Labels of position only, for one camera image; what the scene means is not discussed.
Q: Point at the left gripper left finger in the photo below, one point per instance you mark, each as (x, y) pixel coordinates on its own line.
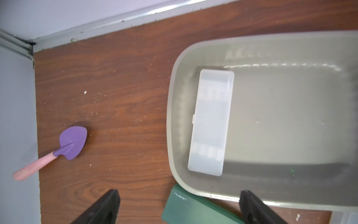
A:
(103, 211)

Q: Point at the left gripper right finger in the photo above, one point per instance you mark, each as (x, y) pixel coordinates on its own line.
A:
(255, 211)

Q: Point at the frosted white case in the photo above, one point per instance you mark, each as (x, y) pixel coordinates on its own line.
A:
(344, 218)
(210, 121)

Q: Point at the dark green pencil case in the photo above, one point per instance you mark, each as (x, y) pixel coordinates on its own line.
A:
(183, 207)

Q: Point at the grey-green plastic storage box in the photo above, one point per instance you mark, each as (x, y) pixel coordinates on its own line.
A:
(292, 135)

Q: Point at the purple and pink toy shovel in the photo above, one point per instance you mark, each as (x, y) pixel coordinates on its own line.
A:
(72, 141)

